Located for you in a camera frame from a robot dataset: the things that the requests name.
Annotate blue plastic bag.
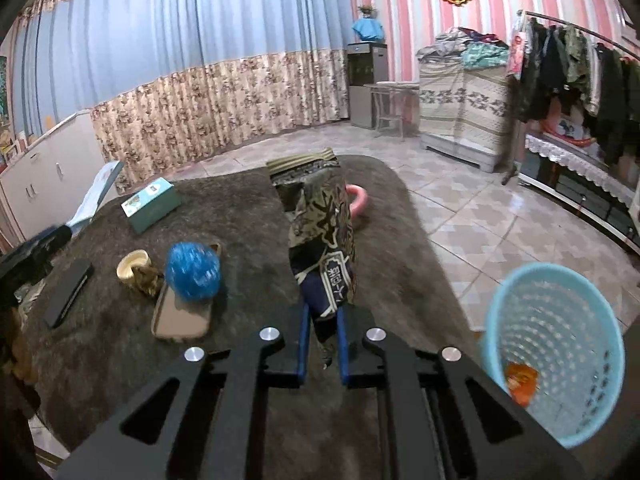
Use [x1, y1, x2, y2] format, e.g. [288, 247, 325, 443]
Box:
[165, 242, 221, 302]

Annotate patterned snack wrapper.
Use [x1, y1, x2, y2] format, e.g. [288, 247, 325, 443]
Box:
[266, 148, 355, 367]

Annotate orange snack bag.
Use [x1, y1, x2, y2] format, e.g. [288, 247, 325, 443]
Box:
[504, 362, 538, 408]

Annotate brown phone case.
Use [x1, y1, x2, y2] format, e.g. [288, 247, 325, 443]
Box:
[151, 244, 220, 341]

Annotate light blue plastic basket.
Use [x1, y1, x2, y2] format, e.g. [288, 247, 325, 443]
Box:
[480, 262, 626, 448]

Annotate brown shaggy rug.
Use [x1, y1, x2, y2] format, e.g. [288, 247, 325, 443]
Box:
[24, 155, 478, 479]

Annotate cream small bowl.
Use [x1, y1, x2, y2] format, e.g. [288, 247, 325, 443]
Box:
[116, 249, 151, 287]

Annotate black phone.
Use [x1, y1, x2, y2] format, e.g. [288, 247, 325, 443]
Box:
[43, 259, 93, 330]

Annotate teal tissue box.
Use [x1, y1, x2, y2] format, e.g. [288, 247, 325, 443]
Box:
[120, 178, 181, 234]

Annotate pink pig-shaped mug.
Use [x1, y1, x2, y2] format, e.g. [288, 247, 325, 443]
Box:
[345, 184, 369, 219]

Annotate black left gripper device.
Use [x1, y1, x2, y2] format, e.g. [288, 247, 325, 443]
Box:
[1, 224, 72, 309]

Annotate white cabinet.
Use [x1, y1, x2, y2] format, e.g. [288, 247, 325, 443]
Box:
[1, 110, 105, 240]

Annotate low tv stand lace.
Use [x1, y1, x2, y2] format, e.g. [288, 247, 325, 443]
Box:
[516, 131, 640, 256]

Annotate covered chest with cloth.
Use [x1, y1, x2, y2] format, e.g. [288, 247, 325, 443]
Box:
[419, 58, 512, 174]

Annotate small folding table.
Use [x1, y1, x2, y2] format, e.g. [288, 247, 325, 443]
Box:
[367, 81, 420, 140]

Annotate grey water dispenser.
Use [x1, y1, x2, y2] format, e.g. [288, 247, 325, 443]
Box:
[346, 42, 388, 129]

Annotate blue floral curtain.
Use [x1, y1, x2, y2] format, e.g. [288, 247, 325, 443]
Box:
[11, 0, 352, 187]

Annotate pile of clothes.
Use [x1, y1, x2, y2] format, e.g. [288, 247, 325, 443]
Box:
[416, 27, 509, 70]

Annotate clothes rack with garments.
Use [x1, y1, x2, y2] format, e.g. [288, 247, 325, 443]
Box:
[506, 11, 639, 186]

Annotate blue cloth bundle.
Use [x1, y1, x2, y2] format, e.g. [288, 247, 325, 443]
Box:
[352, 16, 385, 44]

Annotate small potted plant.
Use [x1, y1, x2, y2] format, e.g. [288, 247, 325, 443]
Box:
[358, 4, 376, 18]

